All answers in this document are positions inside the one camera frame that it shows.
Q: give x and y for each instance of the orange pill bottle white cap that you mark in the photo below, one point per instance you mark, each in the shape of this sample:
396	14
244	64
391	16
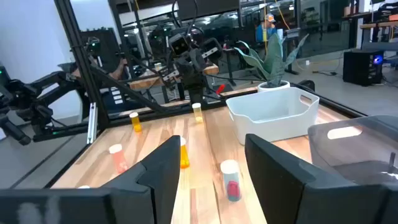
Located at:
184	157
84	187
136	123

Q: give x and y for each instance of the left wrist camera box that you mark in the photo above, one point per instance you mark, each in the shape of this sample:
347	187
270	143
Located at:
179	46

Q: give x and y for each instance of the grey plastic bin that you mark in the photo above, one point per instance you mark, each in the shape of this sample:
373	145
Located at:
357	155

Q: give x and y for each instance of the green leafy plant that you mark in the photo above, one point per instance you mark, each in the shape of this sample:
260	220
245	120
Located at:
273	62

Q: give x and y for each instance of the black aluminium frame post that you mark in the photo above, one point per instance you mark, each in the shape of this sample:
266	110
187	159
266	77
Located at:
81	62

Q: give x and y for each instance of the black table edge rail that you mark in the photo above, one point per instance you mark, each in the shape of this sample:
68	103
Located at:
71	164
174	109
329	99

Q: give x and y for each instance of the pale yellow pill bottle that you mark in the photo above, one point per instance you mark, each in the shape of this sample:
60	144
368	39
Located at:
197	113

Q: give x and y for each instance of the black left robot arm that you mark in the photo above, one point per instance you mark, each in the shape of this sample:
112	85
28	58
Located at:
194	84

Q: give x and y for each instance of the silver aluminium bracket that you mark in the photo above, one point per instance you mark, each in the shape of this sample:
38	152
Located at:
92	123

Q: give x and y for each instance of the red bar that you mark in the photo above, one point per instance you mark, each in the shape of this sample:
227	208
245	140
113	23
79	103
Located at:
220	89

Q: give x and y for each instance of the person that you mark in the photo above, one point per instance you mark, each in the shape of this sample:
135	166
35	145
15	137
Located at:
119	70
265	29

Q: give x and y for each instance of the black computer tower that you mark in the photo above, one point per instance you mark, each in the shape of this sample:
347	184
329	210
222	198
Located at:
362	67

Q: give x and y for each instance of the blue pill bottle red pills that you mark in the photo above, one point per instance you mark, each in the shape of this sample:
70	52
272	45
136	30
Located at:
232	183

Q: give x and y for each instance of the black diagonal frame brace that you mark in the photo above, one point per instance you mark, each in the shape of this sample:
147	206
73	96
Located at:
130	91

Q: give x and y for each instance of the white plastic bin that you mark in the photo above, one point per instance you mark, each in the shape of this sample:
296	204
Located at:
273	121

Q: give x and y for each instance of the white plant pot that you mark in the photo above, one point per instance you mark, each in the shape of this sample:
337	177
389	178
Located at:
273	86

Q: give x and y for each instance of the pink pill bottle white cap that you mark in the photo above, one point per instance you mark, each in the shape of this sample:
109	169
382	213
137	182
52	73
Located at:
119	160

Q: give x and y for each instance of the wooden desk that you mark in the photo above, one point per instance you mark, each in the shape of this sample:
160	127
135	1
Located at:
379	23

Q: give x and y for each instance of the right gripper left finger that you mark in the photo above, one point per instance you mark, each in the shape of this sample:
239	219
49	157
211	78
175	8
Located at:
155	186

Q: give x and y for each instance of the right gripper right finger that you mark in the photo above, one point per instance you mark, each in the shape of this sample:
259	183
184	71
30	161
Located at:
289	193

